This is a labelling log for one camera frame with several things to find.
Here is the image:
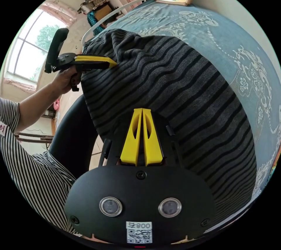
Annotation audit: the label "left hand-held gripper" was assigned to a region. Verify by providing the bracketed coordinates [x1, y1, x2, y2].
[56, 53, 118, 92]

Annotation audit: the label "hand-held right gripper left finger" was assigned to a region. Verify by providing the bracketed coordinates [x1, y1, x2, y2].
[120, 108, 143, 166]

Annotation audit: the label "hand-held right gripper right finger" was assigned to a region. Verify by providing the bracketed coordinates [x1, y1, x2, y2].
[142, 108, 164, 166]

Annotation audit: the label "gray pants with black stripes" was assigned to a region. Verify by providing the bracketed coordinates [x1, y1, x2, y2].
[80, 28, 258, 231]

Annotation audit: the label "person's left forearm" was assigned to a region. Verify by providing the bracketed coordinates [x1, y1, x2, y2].
[13, 81, 59, 134]

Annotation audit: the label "person's left hand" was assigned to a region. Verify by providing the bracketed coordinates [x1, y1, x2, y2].
[51, 68, 83, 95]

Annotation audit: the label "cluttered shelf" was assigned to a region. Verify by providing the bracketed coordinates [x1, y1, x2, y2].
[77, 0, 124, 36]

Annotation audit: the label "arched window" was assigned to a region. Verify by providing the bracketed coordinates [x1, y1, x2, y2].
[4, 8, 69, 84]

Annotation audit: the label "person's body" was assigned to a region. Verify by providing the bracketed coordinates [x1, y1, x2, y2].
[0, 94, 100, 236]

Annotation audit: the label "bed with blue patterned sheet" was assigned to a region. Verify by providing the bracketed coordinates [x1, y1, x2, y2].
[81, 0, 281, 211]

